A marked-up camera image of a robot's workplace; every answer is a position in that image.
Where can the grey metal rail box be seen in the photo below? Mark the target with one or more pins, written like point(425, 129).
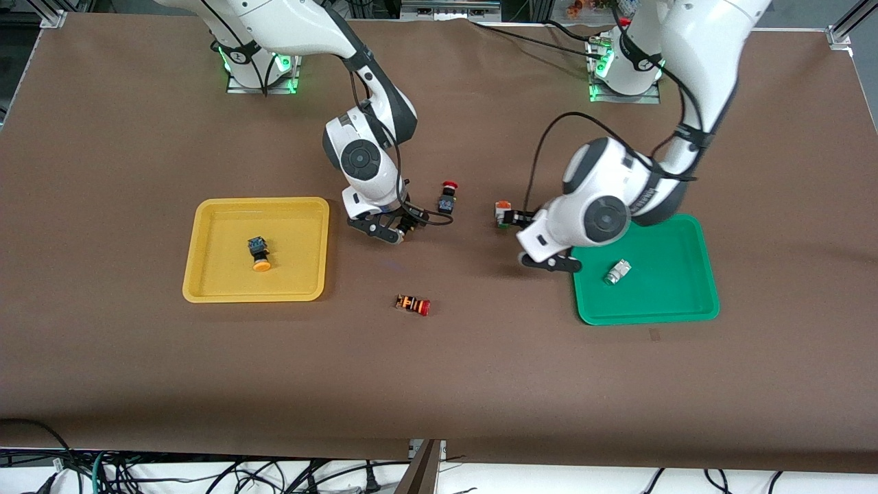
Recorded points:
point(449, 8)

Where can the white button orange base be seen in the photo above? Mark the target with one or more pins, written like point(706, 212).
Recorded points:
point(503, 208)

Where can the red push button blue base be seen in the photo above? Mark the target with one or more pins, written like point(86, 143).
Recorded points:
point(447, 204)

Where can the red button orange black body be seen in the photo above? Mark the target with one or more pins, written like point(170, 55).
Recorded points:
point(411, 304)

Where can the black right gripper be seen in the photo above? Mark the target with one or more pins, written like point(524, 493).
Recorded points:
point(409, 218)

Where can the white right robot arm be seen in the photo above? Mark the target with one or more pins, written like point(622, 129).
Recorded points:
point(360, 159)

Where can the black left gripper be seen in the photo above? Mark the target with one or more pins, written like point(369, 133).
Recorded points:
point(519, 219)

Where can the yellow plastic tray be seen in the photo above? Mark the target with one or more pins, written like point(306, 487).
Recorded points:
point(295, 274)

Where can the green plastic tray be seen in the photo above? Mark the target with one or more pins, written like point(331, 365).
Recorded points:
point(672, 295)

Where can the brown table cover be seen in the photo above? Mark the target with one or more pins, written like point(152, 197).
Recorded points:
point(439, 384)

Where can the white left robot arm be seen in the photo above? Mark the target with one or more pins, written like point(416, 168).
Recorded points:
point(603, 216)

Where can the dark wooden table beam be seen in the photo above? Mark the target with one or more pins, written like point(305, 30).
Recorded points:
point(422, 473)

